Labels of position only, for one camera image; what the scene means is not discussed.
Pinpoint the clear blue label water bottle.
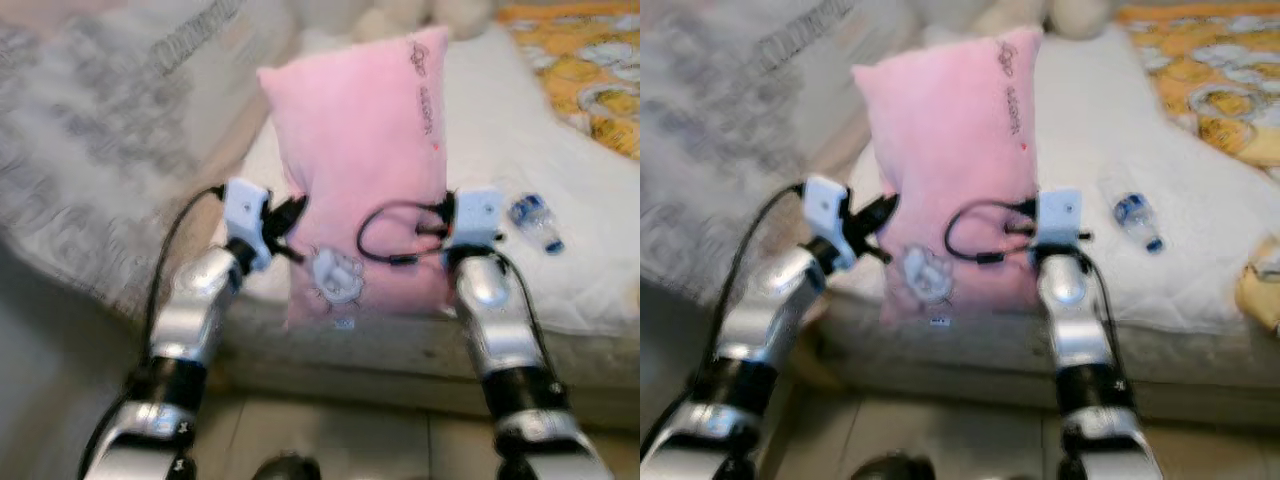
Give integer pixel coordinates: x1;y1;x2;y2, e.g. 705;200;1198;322
508;193;566;256
1112;190;1166;254

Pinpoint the pink plush pillow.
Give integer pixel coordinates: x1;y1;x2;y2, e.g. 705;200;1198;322
852;25;1046;327
258;25;451;331

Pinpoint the yellow cartoon print blanket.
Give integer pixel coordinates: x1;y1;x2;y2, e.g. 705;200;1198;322
497;0;641;161
1115;0;1280;336

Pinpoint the white quilted mattress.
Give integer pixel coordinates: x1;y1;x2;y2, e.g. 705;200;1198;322
828;20;1280;421
215;20;641;421

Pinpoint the grey printed cushion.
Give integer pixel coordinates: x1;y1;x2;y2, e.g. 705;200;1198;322
0;0;301;321
640;0;901;301

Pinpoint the cream plush toy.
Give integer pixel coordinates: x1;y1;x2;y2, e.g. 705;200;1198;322
905;0;1116;41
290;0;496;41

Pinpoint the black robot foot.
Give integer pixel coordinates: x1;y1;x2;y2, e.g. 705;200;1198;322
850;455;936;480
250;455;321;480

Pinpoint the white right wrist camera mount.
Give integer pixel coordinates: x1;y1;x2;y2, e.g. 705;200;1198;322
452;187;506;251
1035;188;1086;251

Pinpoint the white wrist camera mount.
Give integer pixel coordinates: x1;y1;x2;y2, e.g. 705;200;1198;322
803;175;852;271
222;180;273;271
452;187;506;251
1035;188;1086;251

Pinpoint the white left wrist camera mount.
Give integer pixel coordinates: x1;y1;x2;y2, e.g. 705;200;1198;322
222;180;273;271
803;175;852;271

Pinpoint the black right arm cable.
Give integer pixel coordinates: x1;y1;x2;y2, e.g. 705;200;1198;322
357;200;566;401
943;200;1141;393

